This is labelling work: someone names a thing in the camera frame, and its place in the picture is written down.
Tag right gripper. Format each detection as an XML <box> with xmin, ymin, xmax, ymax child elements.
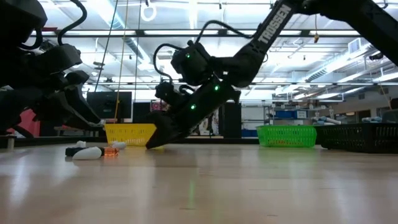
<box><xmin>145</xmin><ymin>79</ymin><xmax>242</xmax><ymax>149</ymax></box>

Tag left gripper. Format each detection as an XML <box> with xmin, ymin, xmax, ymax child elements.
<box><xmin>0</xmin><ymin>62</ymin><xmax>105</xmax><ymax>134</ymax></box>

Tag black Halloween decoration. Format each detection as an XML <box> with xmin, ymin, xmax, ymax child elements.
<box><xmin>65</xmin><ymin>146</ymin><xmax>105</xmax><ymax>157</ymax></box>

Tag yellow plastic basket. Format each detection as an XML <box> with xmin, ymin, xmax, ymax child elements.
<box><xmin>104</xmin><ymin>123</ymin><xmax>157</xmax><ymax>147</ymax></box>

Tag orange red cloth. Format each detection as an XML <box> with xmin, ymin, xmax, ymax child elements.
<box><xmin>7</xmin><ymin>108</ymin><xmax>41</xmax><ymax>138</ymax></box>

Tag tall black cabinet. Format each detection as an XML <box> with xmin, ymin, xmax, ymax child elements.
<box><xmin>218</xmin><ymin>101</ymin><xmax>243</xmax><ymax>139</ymax></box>

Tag blue crate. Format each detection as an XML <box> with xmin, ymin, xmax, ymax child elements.
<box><xmin>241</xmin><ymin>129</ymin><xmax>262</xmax><ymax>138</ymax></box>

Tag green plastic basket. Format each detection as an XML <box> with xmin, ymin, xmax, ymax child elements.
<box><xmin>256</xmin><ymin>124</ymin><xmax>318</xmax><ymax>148</ymax></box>

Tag blue storage bin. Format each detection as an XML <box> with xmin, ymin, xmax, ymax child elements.
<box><xmin>274</xmin><ymin>110</ymin><xmax>308</xmax><ymax>120</ymax></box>

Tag white fabric roll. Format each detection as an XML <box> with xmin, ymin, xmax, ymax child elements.
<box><xmin>312</xmin><ymin>115</ymin><xmax>342</xmax><ymax>126</ymax></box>

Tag black plastic basket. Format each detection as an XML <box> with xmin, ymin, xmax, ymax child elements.
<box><xmin>313</xmin><ymin>122</ymin><xmax>398</xmax><ymax>154</ymax></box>

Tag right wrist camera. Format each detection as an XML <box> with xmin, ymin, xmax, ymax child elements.
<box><xmin>154</xmin><ymin>81</ymin><xmax>184</xmax><ymax>106</ymax></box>

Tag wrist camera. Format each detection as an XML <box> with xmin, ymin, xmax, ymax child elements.
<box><xmin>29</xmin><ymin>43</ymin><xmax>83</xmax><ymax>77</ymax></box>
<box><xmin>154</xmin><ymin>81</ymin><xmax>184</xmax><ymax>106</ymax></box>

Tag yellow hanging cable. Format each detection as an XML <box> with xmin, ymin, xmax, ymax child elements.
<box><xmin>113</xmin><ymin>0</ymin><xmax>130</xmax><ymax>124</ymax></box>

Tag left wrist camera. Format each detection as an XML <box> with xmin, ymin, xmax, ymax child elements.
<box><xmin>29</xmin><ymin>43</ymin><xmax>83</xmax><ymax>77</ymax></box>

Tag black hanging cable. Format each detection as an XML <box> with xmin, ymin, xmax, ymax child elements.
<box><xmin>93</xmin><ymin>0</ymin><xmax>119</xmax><ymax>93</ymax></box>

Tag white hanging ring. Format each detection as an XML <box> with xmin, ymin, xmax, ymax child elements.
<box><xmin>140</xmin><ymin>2</ymin><xmax>157</xmax><ymax>22</ymax></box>

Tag yellow cord with plug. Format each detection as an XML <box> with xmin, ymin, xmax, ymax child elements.
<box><xmin>312</xmin><ymin>14</ymin><xmax>321</xmax><ymax>44</ymax></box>

